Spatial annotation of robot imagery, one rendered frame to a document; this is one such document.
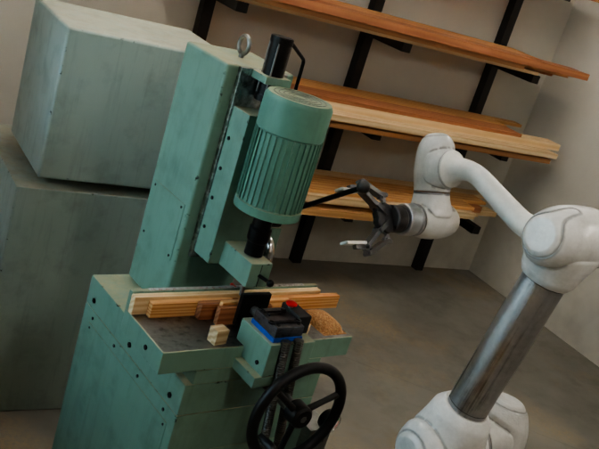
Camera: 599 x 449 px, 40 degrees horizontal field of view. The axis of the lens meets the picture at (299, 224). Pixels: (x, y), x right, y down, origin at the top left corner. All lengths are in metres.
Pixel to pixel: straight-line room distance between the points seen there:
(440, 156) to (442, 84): 3.08
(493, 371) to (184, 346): 0.72
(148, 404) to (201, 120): 0.75
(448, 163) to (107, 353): 1.08
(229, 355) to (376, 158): 3.29
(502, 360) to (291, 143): 0.70
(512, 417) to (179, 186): 1.05
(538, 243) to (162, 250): 1.06
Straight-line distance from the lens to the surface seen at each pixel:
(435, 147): 2.30
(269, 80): 2.13
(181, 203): 2.27
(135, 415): 2.29
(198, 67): 2.26
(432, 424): 2.03
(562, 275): 1.83
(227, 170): 2.17
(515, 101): 5.79
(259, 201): 2.05
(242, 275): 2.16
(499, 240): 5.98
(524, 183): 5.87
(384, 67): 5.05
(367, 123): 4.39
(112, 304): 2.38
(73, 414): 2.64
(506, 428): 2.18
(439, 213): 2.30
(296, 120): 1.99
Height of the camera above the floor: 1.87
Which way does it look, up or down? 19 degrees down
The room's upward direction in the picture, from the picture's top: 18 degrees clockwise
